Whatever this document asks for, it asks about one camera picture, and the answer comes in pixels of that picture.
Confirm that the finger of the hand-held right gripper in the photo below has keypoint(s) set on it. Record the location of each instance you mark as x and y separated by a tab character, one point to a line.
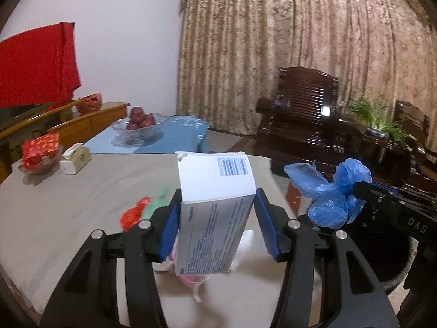
375	193

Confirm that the beige table cover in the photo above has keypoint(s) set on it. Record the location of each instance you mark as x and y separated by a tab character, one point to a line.
85	211

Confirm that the black-lined trash bin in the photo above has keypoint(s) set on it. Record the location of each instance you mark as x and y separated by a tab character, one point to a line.
382	256

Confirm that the green potted plant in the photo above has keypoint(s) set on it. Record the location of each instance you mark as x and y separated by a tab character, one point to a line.
372	112

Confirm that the red plastic bag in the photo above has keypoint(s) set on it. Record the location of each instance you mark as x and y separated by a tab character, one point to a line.
89	104

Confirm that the white tissue box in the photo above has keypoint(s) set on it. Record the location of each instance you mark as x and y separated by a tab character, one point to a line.
76	160

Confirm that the beige patterned curtain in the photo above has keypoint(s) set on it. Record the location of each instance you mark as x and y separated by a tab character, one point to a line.
273	34

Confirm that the pink crumpled wrapper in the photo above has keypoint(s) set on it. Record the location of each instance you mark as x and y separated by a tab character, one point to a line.
191	280

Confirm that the dark wooden armchair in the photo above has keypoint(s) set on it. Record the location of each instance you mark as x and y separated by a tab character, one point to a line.
304	109

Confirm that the small glass dish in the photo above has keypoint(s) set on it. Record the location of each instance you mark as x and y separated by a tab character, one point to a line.
51	164

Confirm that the dark wooden side table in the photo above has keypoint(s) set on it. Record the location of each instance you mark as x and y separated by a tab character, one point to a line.
379	150

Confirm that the red cloth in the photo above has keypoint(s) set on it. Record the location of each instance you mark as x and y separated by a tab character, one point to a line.
37	68

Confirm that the red crumpled wrapper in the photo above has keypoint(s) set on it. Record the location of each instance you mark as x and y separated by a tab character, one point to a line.
135	213

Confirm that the red apple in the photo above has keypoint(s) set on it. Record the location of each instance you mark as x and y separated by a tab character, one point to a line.
132	124
137	112
149	120

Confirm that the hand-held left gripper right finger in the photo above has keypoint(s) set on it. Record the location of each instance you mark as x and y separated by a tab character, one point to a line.
264	222

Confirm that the glass fruit bowl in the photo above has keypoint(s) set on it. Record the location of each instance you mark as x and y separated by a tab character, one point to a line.
140	135

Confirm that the dark wooden chair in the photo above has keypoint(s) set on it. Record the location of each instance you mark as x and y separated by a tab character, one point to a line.
411	123

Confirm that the blue table cloth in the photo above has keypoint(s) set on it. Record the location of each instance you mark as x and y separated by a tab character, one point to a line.
177	133

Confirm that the light green plastic wrapper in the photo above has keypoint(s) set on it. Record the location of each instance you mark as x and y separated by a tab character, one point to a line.
157	201

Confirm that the light wooden cabinet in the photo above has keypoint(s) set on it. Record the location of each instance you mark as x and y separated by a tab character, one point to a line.
99	119

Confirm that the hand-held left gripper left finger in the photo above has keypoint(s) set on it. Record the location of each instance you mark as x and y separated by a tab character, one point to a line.
169	225

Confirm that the white cardboard box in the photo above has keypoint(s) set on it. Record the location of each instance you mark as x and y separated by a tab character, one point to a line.
211	184

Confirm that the blue plastic bag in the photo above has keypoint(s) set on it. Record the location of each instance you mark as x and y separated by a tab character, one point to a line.
327	191

